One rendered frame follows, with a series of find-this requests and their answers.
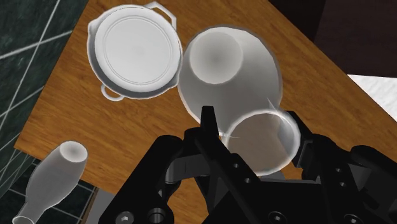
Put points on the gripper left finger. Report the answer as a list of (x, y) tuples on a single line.
[(173, 155)]

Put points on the white pot with lid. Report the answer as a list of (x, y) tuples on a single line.
[(136, 52)]

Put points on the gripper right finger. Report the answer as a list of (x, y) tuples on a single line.
[(341, 173)]

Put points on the large white bowl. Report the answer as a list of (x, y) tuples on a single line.
[(235, 77)]

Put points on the clear drinking glass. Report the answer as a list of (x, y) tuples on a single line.
[(263, 145)]

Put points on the white bottle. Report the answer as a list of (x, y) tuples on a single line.
[(52, 183)]

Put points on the wooden table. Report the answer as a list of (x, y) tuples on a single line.
[(102, 124)]

